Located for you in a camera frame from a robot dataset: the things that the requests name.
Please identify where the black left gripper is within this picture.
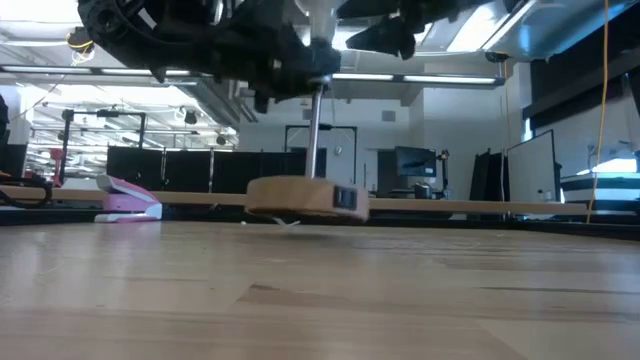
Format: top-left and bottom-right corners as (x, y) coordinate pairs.
(149, 0), (342, 114)

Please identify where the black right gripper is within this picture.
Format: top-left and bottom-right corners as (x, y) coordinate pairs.
(337, 0), (519, 60)

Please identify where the white frosted lightbulb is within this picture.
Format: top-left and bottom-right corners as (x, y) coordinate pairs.
(293, 0), (347, 45)

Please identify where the wooden base table lamp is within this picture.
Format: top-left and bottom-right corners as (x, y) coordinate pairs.
(244, 74), (370, 225)

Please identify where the fluorescent ceiling light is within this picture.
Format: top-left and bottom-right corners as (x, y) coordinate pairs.
(330, 72), (501, 86)
(0, 63), (194, 79)

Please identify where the black computer monitor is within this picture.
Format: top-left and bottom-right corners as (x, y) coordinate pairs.
(394, 146), (438, 178)

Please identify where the black room partition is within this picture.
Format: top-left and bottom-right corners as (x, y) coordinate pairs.
(106, 145), (329, 195)

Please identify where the beige office desk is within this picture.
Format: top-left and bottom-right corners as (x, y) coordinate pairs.
(0, 184), (590, 217)

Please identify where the white rolling whiteboard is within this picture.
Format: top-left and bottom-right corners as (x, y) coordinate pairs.
(506, 129), (562, 204)

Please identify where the pink and white stapler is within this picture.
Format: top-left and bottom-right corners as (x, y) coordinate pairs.
(93, 173), (164, 224)

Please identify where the white lamp cable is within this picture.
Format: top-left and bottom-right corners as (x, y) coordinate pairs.
(239, 216), (302, 230)

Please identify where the black background rig frame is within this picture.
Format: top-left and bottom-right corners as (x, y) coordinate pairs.
(59, 108), (147, 174)

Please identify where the yellow cable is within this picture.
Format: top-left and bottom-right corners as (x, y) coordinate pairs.
(585, 0), (610, 225)

